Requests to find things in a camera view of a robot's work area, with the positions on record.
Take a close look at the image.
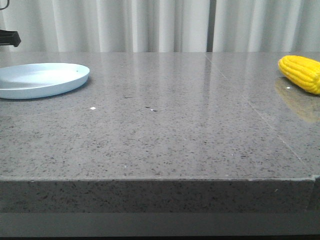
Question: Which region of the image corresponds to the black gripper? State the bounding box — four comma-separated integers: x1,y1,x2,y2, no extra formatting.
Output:
0,29,21,47

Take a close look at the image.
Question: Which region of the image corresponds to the light blue round plate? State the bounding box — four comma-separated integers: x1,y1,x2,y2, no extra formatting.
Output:
0,63,90,100

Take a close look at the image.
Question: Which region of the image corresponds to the yellow corn cob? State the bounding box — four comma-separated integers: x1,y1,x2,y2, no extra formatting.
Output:
278,55,320,95

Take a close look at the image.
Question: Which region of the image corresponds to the white pleated curtain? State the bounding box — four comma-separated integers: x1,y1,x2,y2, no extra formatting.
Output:
0,0,320,53

